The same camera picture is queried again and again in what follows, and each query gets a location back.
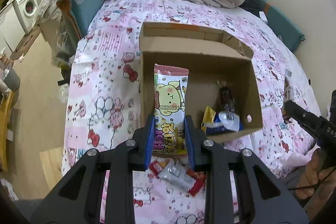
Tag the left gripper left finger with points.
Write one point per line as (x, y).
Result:
(77, 197)

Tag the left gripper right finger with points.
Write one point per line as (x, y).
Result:
(262, 197)

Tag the red KitKat packet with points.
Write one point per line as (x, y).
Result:
(158, 166)

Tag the pink Hello Kitty bedsheet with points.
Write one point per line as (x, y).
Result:
(104, 100)

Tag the dark brown snack packet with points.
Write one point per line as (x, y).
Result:
(226, 100)

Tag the right hand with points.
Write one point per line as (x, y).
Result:
(311, 176)

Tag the white red chocolate bar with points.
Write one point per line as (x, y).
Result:
(183, 178)

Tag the brown cardboard box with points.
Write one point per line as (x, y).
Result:
(212, 57)

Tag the yellow bear snack packet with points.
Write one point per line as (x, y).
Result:
(170, 85)

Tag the teal mat by wall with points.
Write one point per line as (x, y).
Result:
(280, 24)

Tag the blue yellow snack bag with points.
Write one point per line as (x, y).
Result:
(223, 122)

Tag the white washing machine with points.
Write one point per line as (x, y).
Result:
(26, 11)

